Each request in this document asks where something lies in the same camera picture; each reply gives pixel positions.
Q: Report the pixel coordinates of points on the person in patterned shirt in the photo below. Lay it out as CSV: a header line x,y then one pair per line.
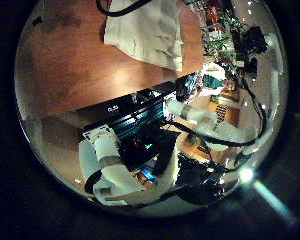
x,y
188,86

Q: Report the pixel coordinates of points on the white cloth garment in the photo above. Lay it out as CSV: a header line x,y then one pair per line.
x,y
146,33

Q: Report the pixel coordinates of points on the green potted plants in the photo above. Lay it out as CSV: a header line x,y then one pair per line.
x,y
220,40

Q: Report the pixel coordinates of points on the black floor vent grille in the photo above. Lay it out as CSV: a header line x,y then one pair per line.
x,y
220,113

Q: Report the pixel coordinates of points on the black control box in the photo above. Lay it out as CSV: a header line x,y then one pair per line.
x,y
145,146

